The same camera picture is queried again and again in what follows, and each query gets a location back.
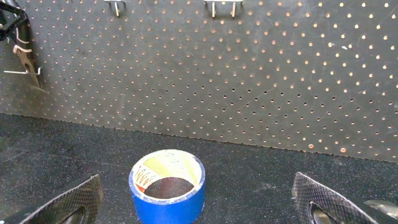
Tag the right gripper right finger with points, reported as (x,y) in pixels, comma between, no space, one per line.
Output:
(323,199)

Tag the pliers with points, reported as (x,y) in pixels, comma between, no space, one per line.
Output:
(28,65)

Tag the black pegboard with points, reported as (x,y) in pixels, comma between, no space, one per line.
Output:
(186,65)

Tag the metal hook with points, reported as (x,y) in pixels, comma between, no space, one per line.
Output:
(224,1)
(116,7)
(12,72)

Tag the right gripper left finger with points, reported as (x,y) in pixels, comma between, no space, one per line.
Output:
(71,205)

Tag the roll of blue tape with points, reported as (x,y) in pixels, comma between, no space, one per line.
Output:
(168,211)

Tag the hammer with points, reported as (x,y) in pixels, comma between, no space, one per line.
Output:
(382,206)

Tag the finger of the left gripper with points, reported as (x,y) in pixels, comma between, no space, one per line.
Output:
(20,18)

